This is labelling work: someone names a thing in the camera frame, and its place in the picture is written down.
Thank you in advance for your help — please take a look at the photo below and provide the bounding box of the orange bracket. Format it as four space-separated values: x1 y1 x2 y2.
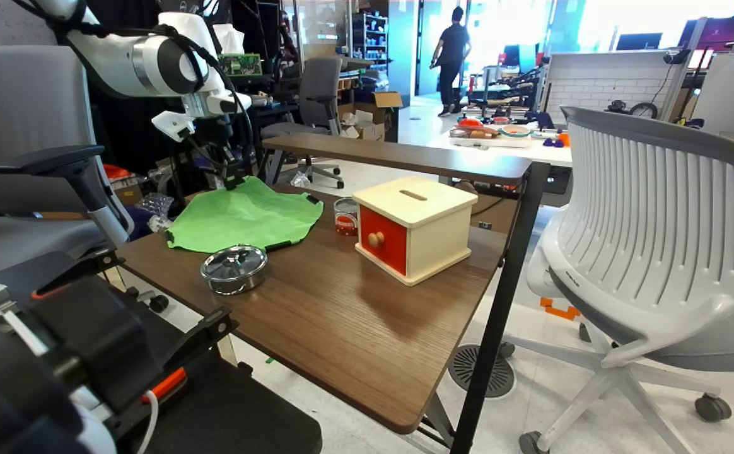
539 296 582 323

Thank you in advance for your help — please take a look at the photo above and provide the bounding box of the cardboard box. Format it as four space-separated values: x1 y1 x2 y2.
374 87 407 113

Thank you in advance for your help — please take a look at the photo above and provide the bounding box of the green box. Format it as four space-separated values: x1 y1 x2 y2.
219 52 265 81

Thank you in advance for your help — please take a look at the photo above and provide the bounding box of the computer monitor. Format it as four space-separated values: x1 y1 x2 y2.
615 31 664 52

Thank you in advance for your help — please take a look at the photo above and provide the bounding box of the green cloth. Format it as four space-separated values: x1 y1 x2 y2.
163 174 326 256

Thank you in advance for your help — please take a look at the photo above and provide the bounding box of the black camera mount rig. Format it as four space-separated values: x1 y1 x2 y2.
0 246 326 454

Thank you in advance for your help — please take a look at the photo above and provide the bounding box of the gray swivel chair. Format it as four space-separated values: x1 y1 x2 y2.
293 55 349 192

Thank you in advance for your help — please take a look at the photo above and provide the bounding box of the white cable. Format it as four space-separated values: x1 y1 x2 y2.
134 388 163 454

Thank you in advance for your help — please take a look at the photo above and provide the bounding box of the small metal bowl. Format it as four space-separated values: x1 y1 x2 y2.
197 243 270 299

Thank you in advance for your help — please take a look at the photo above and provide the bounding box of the dark wooden desk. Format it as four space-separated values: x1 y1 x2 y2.
259 134 537 183

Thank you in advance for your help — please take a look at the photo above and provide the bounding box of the white office chair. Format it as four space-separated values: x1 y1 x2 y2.
514 105 734 454

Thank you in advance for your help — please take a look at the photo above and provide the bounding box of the black metal table frame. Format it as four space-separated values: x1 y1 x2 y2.
452 161 553 454

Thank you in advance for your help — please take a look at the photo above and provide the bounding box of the white perforated panel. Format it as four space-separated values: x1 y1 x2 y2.
539 51 680 128

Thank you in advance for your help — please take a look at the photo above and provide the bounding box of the gray office chair with armrest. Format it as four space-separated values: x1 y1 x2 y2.
0 42 139 283

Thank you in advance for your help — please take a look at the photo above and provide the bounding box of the small clear cup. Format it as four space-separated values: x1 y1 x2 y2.
330 196 361 240

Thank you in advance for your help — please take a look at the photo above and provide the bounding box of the wooden box with red drawer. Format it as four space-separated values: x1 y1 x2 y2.
351 174 479 287

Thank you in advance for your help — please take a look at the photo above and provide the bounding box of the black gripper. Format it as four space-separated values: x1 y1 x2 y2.
183 113 252 186

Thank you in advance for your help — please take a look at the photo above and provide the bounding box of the person in black clothes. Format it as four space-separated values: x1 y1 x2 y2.
429 5 475 119

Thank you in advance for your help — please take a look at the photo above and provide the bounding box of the black round floor disc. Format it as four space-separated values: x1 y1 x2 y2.
450 340 519 400

